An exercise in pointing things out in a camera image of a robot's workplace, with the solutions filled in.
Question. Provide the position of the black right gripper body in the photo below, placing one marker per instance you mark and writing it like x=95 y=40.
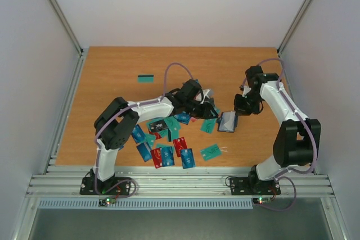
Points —
x=243 y=106

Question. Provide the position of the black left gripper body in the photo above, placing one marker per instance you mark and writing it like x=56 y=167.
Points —
x=198 y=113

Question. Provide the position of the dark blue card holder wallet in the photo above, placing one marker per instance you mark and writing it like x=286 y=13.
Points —
x=227 y=122

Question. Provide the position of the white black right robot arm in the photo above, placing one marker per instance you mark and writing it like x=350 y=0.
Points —
x=296 y=145

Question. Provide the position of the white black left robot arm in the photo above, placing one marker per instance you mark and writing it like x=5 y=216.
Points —
x=115 y=125

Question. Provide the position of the teal vip card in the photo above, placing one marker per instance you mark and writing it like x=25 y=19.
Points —
x=210 y=152
x=208 y=125

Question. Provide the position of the teal VIP card front right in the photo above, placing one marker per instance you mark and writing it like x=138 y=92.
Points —
x=210 y=152

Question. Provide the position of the red card centre front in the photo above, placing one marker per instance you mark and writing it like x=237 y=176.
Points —
x=179 y=145

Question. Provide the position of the red card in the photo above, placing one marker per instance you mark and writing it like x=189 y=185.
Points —
x=156 y=157
x=179 y=145

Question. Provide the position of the black VIP card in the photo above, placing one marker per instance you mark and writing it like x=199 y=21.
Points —
x=157 y=126

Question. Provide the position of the blue card front centre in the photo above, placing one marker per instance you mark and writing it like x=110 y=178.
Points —
x=187 y=158

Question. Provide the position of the blue card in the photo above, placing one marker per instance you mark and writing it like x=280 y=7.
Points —
x=138 y=135
x=187 y=158

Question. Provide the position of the red card front left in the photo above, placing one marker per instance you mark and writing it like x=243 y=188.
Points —
x=156 y=157

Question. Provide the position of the teal card with magnetic stripe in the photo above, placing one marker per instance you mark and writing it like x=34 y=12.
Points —
x=146 y=78

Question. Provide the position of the blue card left middle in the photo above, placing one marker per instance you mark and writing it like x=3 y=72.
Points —
x=138 y=135

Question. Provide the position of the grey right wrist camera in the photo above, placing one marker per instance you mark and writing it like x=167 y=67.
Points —
x=245 y=90

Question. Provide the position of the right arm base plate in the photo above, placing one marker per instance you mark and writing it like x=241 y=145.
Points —
x=240 y=186

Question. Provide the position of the grey slotted cable duct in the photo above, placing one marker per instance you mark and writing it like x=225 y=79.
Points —
x=148 y=204

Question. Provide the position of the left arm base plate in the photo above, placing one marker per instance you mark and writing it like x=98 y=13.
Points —
x=111 y=187

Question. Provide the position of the aluminium frame post right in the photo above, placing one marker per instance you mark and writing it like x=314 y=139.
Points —
x=294 y=25

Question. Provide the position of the aluminium frame post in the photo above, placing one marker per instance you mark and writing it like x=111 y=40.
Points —
x=64 y=22
x=294 y=25

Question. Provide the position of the aluminium frame post left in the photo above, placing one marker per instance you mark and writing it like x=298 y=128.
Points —
x=64 y=22

